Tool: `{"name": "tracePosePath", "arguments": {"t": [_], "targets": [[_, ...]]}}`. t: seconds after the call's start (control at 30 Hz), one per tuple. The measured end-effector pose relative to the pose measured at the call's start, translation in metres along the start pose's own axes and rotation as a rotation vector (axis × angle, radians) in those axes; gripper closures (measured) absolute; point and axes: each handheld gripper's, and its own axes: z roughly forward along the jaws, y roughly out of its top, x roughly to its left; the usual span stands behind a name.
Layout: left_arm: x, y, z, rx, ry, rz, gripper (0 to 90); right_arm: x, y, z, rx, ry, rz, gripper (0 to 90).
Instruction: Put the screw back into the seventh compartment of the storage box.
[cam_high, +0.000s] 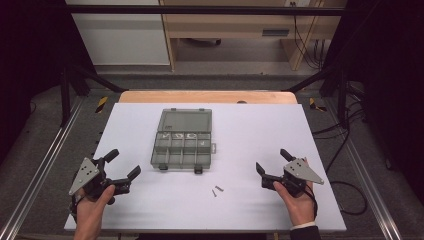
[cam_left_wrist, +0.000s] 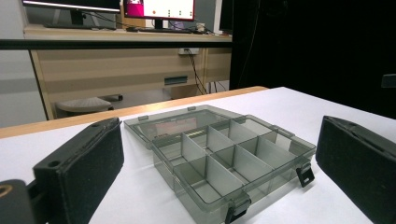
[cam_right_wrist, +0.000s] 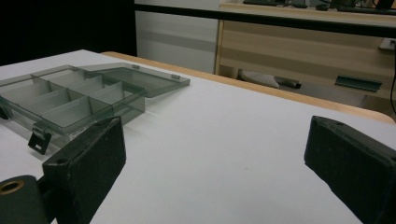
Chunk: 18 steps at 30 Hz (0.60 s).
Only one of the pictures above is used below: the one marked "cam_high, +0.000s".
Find black metal crossbar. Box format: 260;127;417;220
64;4;346;17

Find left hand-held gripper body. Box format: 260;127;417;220
68;157;131;205

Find left hand-held gripper black cable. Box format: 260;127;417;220
68;194;85;224

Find white cabinet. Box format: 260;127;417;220
65;0;171;66

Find wooden table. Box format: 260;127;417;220
118;90;298;105

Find black metal stand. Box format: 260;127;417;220
282;63;350;130
59;62;129;128

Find yellow clamp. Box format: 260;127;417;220
308;97;328;113
95;95;110;114

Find white board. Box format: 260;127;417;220
63;102;348;233

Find black hanging desk cables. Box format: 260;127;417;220
289;1;327;71

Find right yellow clamp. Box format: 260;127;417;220
308;97;328;113

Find person's right hand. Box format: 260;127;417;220
273;180;317;228

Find left yellow clamp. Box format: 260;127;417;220
95;95;110;114

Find person's left hand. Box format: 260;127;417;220
74;184;116;223

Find grey transparent organizer box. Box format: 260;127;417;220
150;107;217;175

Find light wooden desk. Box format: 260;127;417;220
158;0;348;72

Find right hand-held gripper black cable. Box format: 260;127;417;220
304;182;319;219

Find aluminium floor rail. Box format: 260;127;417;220
0;96;85;240
323;97;404;240

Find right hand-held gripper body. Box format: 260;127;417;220
261;157;325;198

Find black floor cable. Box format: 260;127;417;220
311;99;369;217

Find hand-held gripper black cable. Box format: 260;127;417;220
68;194;85;224
304;182;319;219

